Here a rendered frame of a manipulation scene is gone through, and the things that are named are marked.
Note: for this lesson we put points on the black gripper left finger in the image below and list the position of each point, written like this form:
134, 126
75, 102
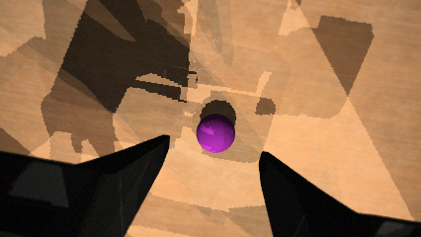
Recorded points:
96, 198

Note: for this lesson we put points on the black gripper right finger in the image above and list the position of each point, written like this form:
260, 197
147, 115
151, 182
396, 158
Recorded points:
298, 208

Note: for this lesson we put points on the purple ball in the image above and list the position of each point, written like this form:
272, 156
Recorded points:
215, 133

